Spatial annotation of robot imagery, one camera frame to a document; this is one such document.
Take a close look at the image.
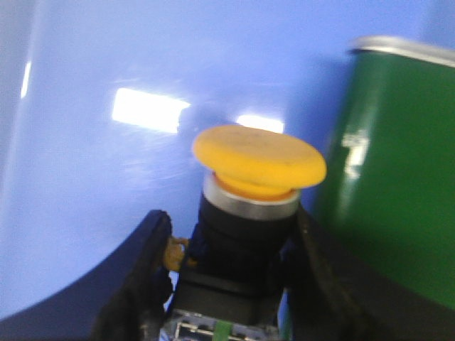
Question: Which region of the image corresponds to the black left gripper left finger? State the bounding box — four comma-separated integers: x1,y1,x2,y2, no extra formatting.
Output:
90,210,173,340

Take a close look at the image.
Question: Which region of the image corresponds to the aluminium conveyor front rail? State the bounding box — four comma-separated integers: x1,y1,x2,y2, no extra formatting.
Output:
349,35,454,67

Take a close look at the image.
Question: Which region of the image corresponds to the yellow mushroom push button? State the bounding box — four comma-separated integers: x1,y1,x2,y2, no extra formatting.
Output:
159,125,326,340

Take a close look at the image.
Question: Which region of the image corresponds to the blue plastic bin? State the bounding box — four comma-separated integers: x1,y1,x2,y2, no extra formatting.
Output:
1,1,454,340

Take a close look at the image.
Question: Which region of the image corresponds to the green conveyor belt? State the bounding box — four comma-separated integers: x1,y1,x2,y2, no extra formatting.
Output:
315,51,454,307

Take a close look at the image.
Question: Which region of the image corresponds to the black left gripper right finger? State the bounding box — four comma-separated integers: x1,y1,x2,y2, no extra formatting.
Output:
289,207,359,340

